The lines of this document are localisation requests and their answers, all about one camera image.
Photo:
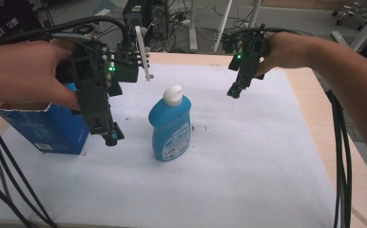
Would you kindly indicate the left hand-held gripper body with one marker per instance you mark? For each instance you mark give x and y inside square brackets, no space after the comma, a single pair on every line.
[86,68]

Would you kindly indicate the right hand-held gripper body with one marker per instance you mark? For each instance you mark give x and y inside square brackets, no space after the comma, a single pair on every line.
[249,52]

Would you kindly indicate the blue bottle with white cap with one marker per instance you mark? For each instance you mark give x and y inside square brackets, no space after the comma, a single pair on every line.
[171,126]

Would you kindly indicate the person's right hand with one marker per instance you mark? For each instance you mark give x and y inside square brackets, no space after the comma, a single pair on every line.
[283,50]

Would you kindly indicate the person's left hand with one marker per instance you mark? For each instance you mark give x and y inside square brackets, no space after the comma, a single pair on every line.
[35,74]

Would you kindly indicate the white table leg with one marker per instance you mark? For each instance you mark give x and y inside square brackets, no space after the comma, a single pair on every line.
[222,27]
[192,25]

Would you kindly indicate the blue cardboard box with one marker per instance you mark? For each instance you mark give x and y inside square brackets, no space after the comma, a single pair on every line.
[48,128]

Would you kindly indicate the white power strip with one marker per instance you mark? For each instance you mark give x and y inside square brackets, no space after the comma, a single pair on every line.
[183,22]

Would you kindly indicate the black computer tower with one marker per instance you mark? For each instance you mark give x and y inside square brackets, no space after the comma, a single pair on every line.
[146,19]

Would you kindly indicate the white foam mat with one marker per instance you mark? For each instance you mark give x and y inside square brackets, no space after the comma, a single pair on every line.
[178,183]

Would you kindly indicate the dark storage rack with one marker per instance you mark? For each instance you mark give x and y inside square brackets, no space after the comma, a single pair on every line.
[12,17]

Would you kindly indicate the wheeled chair base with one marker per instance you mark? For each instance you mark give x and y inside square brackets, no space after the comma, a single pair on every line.
[352,11]

